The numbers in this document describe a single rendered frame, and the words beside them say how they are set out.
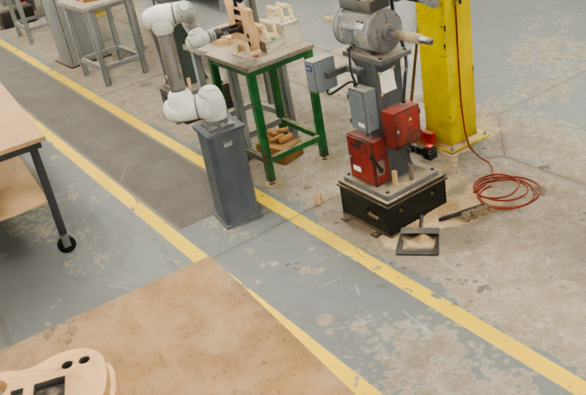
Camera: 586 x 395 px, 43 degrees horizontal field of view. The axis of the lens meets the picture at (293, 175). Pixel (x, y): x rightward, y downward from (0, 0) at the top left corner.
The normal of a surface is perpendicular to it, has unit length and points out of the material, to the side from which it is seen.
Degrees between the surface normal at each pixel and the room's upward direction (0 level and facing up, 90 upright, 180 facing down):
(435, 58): 90
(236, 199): 90
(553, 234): 0
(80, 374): 0
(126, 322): 0
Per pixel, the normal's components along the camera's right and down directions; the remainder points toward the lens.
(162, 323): -0.16, -0.87
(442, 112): -0.81, 0.38
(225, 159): 0.46, 0.34
